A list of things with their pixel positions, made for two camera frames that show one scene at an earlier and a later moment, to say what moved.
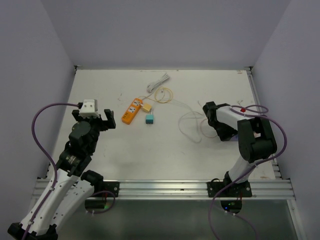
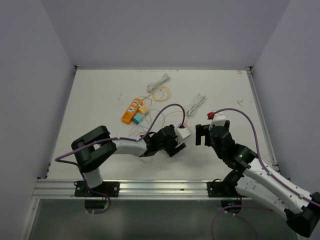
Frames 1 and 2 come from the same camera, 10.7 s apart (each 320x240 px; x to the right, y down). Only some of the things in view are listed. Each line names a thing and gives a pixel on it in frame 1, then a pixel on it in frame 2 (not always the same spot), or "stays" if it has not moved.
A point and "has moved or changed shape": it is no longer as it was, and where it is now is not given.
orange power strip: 131,111 stays
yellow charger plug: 146,107 has moved or changed shape
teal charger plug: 149,119 to 137,119
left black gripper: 105,124 to 172,150
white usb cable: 184,114 to 165,118
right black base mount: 241,189 stays
